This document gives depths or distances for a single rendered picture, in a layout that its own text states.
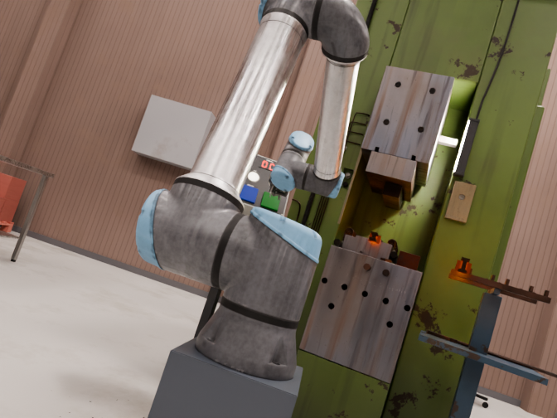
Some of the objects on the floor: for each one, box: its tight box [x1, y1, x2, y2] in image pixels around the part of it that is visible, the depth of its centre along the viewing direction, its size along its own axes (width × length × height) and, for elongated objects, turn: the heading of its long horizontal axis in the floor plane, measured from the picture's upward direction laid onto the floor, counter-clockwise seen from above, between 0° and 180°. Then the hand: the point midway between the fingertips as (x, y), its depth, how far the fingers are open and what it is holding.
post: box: [194, 286, 221, 338], centre depth 201 cm, size 4×4×108 cm
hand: (274, 192), depth 190 cm, fingers closed
